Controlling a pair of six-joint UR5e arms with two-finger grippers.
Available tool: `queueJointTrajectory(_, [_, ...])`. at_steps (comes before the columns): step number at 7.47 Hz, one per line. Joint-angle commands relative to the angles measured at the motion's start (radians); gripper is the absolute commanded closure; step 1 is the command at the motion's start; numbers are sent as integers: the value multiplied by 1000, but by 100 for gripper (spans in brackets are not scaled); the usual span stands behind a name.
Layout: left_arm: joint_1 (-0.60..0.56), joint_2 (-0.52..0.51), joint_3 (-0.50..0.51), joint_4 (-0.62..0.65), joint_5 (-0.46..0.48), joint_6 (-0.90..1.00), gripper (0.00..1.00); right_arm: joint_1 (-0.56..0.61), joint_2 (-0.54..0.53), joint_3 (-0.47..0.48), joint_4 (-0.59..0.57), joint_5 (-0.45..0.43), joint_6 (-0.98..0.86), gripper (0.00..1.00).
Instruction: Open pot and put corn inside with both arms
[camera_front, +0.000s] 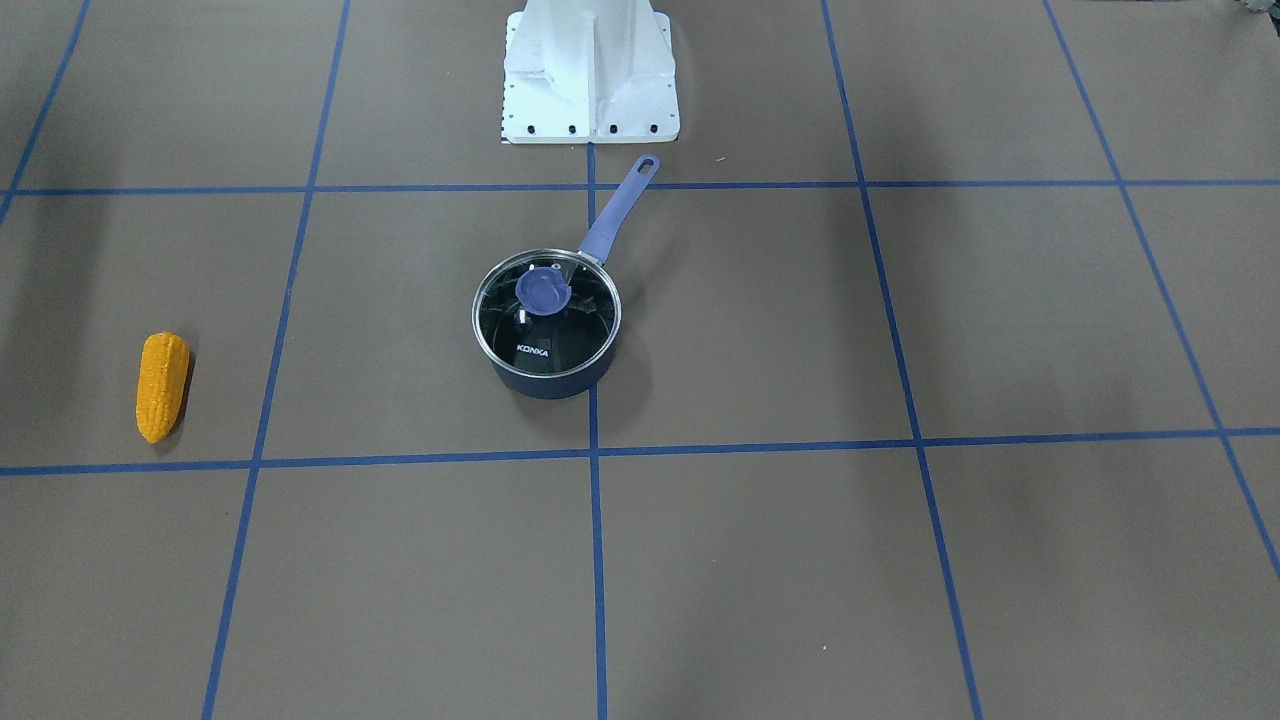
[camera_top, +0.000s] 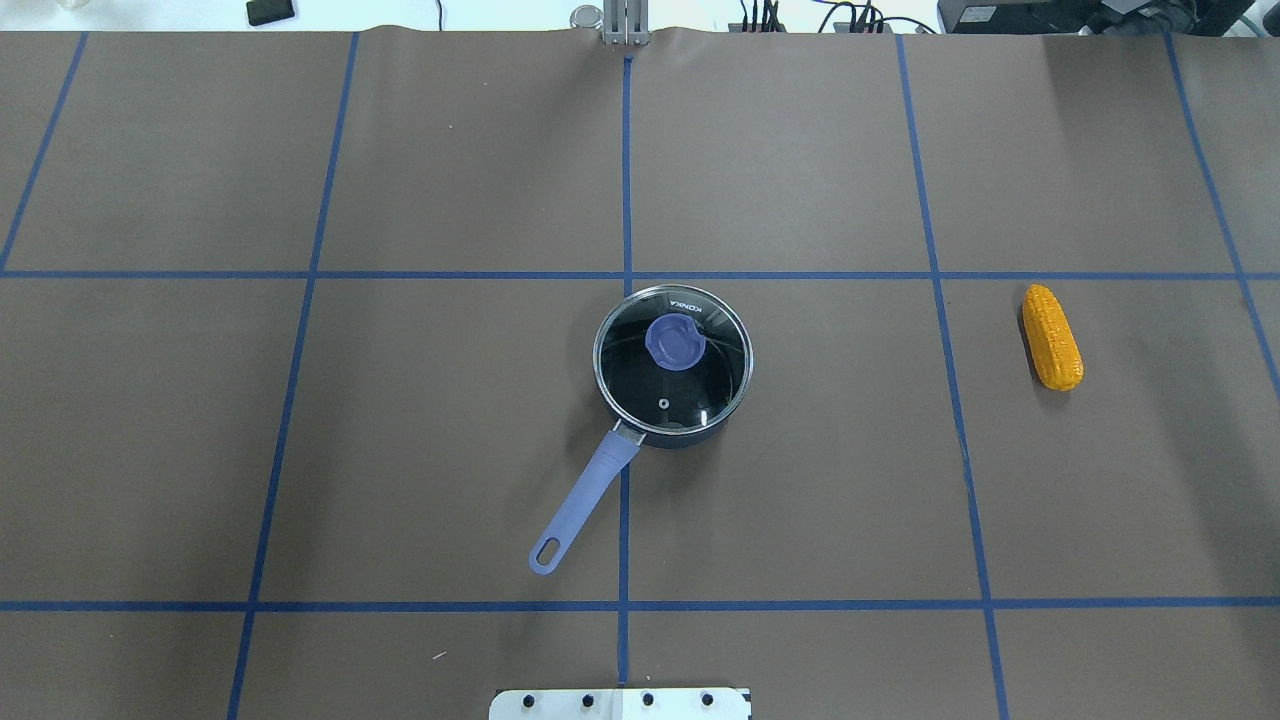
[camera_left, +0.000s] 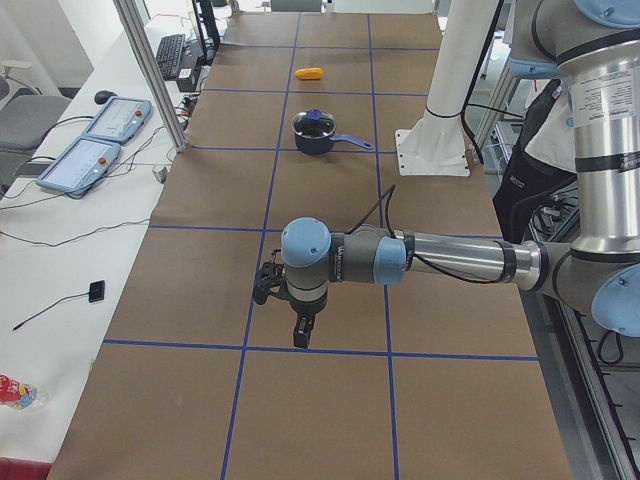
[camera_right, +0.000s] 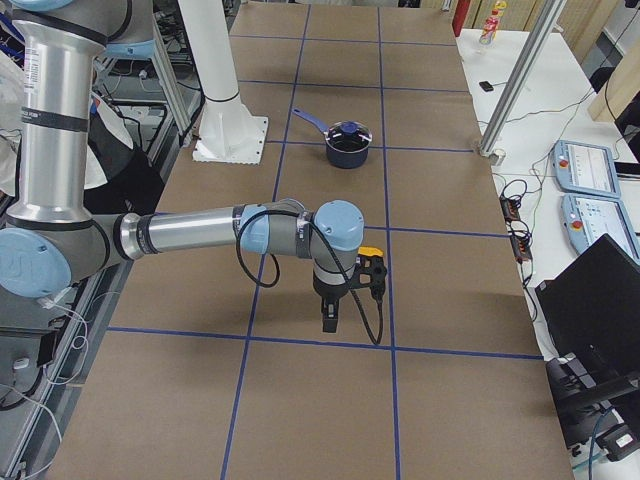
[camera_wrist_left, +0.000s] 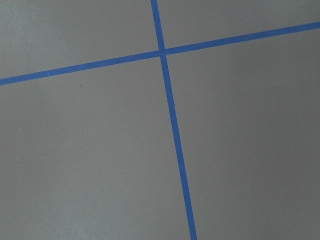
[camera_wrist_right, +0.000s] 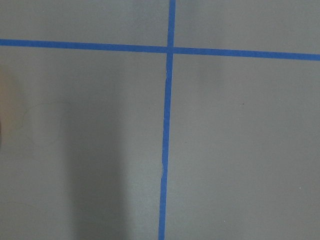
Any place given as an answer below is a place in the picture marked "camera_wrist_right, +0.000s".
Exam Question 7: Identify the vertical blue tape line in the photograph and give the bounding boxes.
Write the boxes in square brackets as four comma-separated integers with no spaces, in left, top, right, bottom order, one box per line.
[158,0,176,240]

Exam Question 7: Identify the horizontal blue tape line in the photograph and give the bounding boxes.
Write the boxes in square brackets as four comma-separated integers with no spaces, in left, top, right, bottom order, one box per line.
[0,39,320,61]

